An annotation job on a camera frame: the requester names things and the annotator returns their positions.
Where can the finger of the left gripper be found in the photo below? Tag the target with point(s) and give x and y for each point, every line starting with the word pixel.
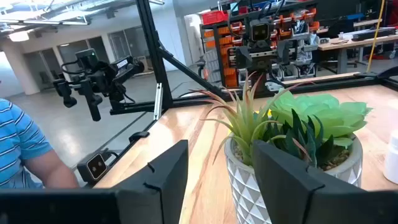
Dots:
pixel 283 51
pixel 244 57

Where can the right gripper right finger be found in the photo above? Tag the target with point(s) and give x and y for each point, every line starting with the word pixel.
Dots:
pixel 286 193

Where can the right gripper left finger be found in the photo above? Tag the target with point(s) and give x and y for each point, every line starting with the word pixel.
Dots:
pixel 155 193

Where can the white pill bottle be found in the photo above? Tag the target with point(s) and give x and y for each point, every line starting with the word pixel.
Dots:
pixel 392 158

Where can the potted artificial succulent plant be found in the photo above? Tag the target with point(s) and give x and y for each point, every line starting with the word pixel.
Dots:
pixel 242 186

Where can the red plastic bin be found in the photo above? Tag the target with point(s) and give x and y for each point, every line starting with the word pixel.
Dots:
pixel 214 17

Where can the wooden workbench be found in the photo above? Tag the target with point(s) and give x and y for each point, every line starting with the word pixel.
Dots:
pixel 342 43

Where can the person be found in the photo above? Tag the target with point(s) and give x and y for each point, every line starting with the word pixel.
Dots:
pixel 18 140

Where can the white ceiling lamp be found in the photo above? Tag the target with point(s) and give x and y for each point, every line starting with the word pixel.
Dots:
pixel 18 35

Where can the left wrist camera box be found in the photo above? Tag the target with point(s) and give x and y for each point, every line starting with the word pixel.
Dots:
pixel 260 31

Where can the black frame clip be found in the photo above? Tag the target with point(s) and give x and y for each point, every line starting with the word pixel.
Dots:
pixel 139 135

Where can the black table-level camera box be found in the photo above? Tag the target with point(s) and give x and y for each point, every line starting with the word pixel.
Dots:
pixel 93 166

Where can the black aluminium table frame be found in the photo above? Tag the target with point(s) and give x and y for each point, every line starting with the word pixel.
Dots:
pixel 155 46

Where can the silver frame bracket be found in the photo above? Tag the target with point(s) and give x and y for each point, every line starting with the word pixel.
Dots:
pixel 158 102

